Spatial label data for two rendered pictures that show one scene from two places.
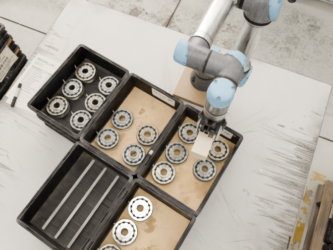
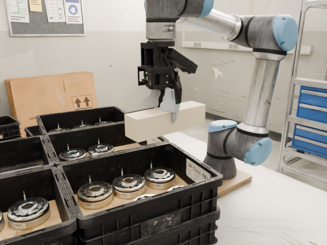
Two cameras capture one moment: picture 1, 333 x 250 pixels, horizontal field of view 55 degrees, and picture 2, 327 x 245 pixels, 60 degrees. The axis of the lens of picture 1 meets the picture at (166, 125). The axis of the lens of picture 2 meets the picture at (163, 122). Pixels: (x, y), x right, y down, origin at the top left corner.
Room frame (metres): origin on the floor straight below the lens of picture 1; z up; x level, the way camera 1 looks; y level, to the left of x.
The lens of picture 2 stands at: (-0.22, -0.51, 1.31)
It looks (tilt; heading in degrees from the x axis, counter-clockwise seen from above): 18 degrees down; 28
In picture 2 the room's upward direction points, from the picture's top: straight up
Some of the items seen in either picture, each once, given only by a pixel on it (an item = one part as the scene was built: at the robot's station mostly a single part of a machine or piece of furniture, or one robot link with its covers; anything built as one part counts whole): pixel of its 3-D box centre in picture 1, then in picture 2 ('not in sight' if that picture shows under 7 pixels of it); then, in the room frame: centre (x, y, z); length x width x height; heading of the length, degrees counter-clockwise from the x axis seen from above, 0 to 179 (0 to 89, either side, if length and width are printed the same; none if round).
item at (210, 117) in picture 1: (216, 108); (161, 32); (0.42, -0.16, 1.31); 0.08 x 0.08 x 0.05
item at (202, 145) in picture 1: (209, 128); (167, 119); (0.45, -0.17, 1.08); 0.24 x 0.06 x 0.06; 156
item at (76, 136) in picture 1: (80, 89); (85, 119); (0.71, 0.40, 0.92); 0.40 x 0.30 x 0.02; 147
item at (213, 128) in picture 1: (211, 120); (158, 65); (0.42, -0.15, 1.23); 0.09 x 0.08 x 0.12; 156
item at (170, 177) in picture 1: (163, 172); (95, 190); (0.33, 0.01, 0.86); 0.10 x 0.10 x 0.01
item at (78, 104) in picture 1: (82, 94); (86, 130); (0.71, 0.40, 0.87); 0.40 x 0.30 x 0.11; 147
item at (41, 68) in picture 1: (37, 83); not in sight; (0.86, 0.70, 0.70); 0.33 x 0.23 x 0.01; 156
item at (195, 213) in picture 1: (191, 156); (137, 174); (0.38, -0.10, 0.92); 0.40 x 0.30 x 0.02; 147
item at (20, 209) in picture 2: (140, 208); (28, 206); (0.17, 0.11, 0.86); 0.05 x 0.05 x 0.01
